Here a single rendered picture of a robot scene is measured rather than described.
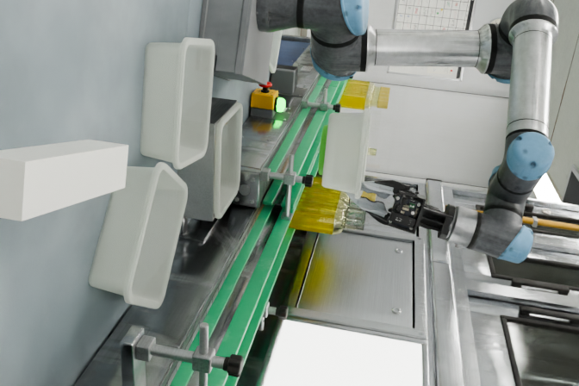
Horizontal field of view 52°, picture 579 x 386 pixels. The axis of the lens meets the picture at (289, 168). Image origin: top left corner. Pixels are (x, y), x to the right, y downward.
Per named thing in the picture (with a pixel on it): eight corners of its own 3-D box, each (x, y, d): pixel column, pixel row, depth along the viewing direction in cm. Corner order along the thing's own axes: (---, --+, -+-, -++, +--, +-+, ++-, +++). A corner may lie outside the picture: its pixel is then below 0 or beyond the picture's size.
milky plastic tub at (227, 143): (179, 217, 126) (218, 223, 125) (178, 118, 117) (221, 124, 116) (205, 184, 142) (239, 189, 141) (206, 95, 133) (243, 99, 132)
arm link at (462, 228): (474, 208, 119) (461, 245, 120) (451, 202, 120) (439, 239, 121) (480, 214, 112) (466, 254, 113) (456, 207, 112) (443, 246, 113)
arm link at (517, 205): (542, 158, 115) (533, 207, 110) (525, 185, 125) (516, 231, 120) (501, 148, 116) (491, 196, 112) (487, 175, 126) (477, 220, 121)
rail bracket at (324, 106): (299, 108, 194) (339, 114, 192) (301, 87, 191) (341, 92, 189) (301, 105, 198) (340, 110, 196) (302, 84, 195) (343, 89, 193)
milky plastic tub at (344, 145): (322, 102, 111) (369, 107, 109) (333, 113, 133) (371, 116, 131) (313, 195, 111) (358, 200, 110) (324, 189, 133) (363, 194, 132)
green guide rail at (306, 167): (262, 204, 148) (293, 208, 146) (262, 201, 147) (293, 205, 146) (339, 58, 306) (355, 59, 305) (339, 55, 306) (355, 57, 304)
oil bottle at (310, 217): (262, 224, 155) (343, 237, 152) (264, 205, 153) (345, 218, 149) (267, 214, 160) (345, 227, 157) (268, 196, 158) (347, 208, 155)
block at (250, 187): (230, 205, 144) (258, 209, 143) (231, 170, 140) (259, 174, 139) (233, 199, 147) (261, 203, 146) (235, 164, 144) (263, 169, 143)
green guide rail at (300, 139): (264, 177, 145) (295, 182, 144) (264, 173, 144) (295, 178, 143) (341, 43, 303) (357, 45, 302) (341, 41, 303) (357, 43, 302)
